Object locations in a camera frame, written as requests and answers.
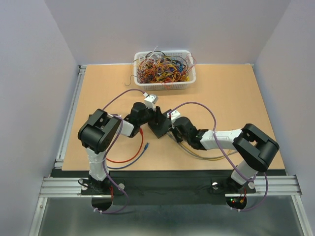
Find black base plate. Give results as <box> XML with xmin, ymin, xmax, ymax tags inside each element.
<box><xmin>78</xmin><ymin>170</ymin><xmax>255</xmax><ymax>206</ymax></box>

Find yellow ethernet cable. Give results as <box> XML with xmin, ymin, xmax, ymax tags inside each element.
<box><xmin>179</xmin><ymin>142</ymin><xmax>238</xmax><ymax>162</ymax></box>

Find grey ethernet cable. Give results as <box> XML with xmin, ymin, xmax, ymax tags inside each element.
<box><xmin>166</xmin><ymin>132</ymin><xmax>237</xmax><ymax>160</ymax></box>

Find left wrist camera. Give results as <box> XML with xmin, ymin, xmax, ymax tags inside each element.
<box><xmin>144</xmin><ymin>93</ymin><xmax>158</xmax><ymax>110</ymax></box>

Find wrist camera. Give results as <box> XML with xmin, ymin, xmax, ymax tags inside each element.
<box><xmin>167</xmin><ymin>110</ymin><xmax>182</xmax><ymax>123</ymax></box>
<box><xmin>144</xmin><ymin>93</ymin><xmax>158</xmax><ymax>110</ymax></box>

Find black network switch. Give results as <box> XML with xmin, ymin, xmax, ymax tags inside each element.
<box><xmin>148</xmin><ymin>109</ymin><xmax>171</xmax><ymax>139</ymax></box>

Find blue ethernet cable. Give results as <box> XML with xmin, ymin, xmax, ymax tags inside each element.
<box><xmin>106</xmin><ymin>142</ymin><xmax>150</xmax><ymax>170</ymax></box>

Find aluminium frame rail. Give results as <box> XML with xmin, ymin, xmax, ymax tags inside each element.
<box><xmin>29</xmin><ymin>170</ymin><xmax>314</xmax><ymax>236</ymax></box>

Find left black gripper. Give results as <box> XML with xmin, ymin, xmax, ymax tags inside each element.
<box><xmin>138</xmin><ymin>104</ymin><xmax>166</xmax><ymax>126</ymax></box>

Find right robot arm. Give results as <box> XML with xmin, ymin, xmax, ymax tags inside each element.
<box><xmin>170</xmin><ymin>117</ymin><xmax>280</xmax><ymax>192</ymax></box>

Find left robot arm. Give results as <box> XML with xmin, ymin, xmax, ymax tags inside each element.
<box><xmin>78</xmin><ymin>102</ymin><xmax>171</xmax><ymax>194</ymax></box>

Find left side aluminium rail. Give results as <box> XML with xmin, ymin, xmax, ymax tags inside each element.
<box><xmin>54</xmin><ymin>65</ymin><xmax>87</xmax><ymax>169</ymax></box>

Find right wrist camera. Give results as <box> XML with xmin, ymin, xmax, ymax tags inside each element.
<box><xmin>167</xmin><ymin>110</ymin><xmax>182</xmax><ymax>123</ymax></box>

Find tangled coloured wires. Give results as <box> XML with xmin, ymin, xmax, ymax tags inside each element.
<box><xmin>124</xmin><ymin>45</ymin><xmax>197</xmax><ymax>90</ymax></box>

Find white plastic basket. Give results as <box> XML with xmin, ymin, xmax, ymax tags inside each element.
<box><xmin>131</xmin><ymin>50</ymin><xmax>196</xmax><ymax>91</ymax></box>

